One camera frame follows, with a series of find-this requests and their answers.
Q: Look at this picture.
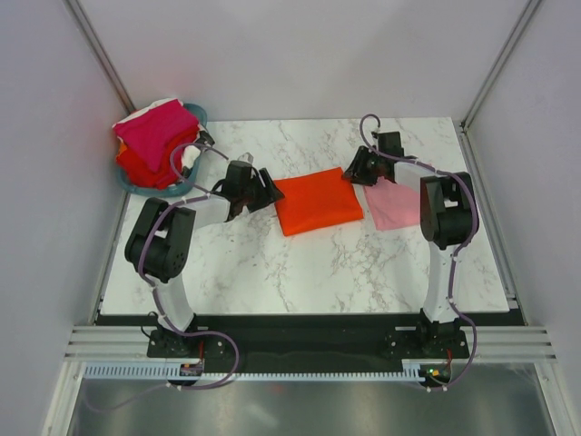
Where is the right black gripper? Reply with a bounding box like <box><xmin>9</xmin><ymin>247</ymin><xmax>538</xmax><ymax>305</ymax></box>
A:
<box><xmin>341</xmin><ymin>146</ymin><xmax>385</xmax><ymax>188</ymax></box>

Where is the pink t shirt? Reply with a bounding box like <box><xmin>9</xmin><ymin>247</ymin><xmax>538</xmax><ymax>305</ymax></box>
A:
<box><xmin>363</xmin><ymin>179</ymin><xmax>420</xmax><ymax>231</ymax></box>

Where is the orange t shirt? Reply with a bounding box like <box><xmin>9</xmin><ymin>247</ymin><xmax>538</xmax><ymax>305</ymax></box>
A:
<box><xmin>274</xmin><ymin>167</ymin><xmax>364</xmax><ymax>236</ymax></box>

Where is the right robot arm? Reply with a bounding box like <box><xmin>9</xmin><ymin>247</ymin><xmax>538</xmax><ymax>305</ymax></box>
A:
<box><xmin>342</xmin><ymin>130</ymin><xmax>479</xmax><ymax>359</ymax></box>

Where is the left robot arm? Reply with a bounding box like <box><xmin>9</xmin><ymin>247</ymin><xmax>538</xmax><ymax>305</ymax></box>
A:
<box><xmin>124</xmin><ymin>160</ymin><xmax>285</xmax><ymax>359</ymax></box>

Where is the black white patterned t shirt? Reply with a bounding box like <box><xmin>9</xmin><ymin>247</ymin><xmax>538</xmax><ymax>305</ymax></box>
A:
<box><xmin>181</xmin><ymin>128</ymin><xmax>215</xmax><ymax>178</ymax></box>

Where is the teal laundry basket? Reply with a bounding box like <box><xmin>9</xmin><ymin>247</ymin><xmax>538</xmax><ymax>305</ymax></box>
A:
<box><xmin>116</xmin><ymin>103</ymin><xmax>208</xmax><ymax>198</ymax></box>

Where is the magenta t shirt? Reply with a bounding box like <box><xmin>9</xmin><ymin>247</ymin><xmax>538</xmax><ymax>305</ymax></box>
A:
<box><xmin>113</xmin><ymin>98</ymin><xmax>199</xmax><ymax>172</ymax></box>

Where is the red t shirt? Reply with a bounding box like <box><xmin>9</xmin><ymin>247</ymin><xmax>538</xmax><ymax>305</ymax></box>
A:
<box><xmin>115</xmin><ymin>129</ymin><xmax>198</xmax><ymax>190</ymax></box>

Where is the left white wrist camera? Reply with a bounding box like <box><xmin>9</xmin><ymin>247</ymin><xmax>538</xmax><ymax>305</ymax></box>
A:
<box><xmin>238</xmin><ymin>152</ymin><xmax>254</xmax><ymax>165</ymax></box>

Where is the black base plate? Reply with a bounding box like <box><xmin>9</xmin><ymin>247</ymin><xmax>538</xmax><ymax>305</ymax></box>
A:
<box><xmin>145</xmin><ymin>311</ymin><xmax>468</xmax><ymax>374</ymax></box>

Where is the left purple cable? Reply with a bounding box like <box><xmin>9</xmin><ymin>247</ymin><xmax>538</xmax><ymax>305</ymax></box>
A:
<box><xmin>138</xmin><ymin>143</ymin><xmax>240</xmax><ymax>391</ymax></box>

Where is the white slotted cable duct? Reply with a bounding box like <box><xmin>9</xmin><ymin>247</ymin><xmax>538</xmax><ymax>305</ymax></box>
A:
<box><xmin>83</xmin><ymin>362</ymin><xmax>449</xmax><ymax>382</ymax></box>

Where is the aluminium frame rail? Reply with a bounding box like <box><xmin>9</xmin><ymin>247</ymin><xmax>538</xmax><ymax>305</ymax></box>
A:
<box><xmin>64</xmin><ymin>326</ymin><xmax>556</xmax><ymax>363</ymax></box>

